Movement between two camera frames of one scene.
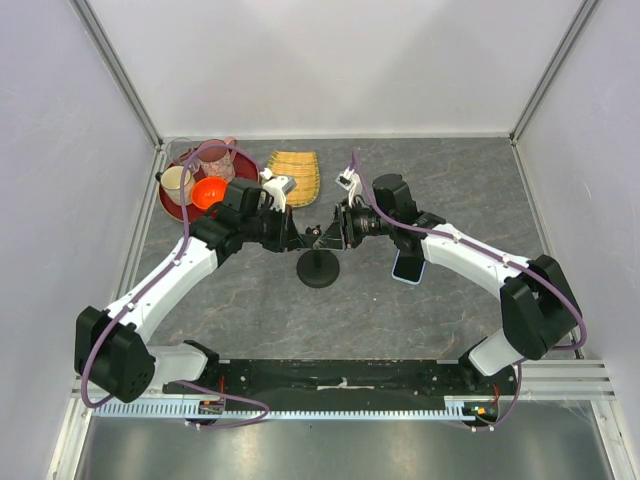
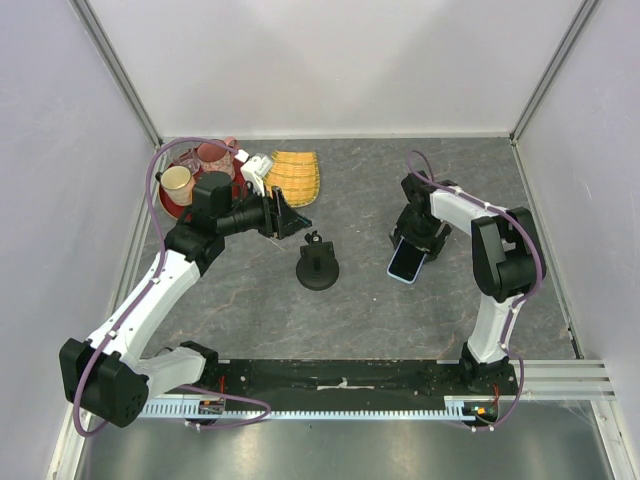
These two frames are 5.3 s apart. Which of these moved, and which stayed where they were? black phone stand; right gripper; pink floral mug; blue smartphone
Moved: right gripper
Stayed: pink floral mug; black phone stand; blue smartphone
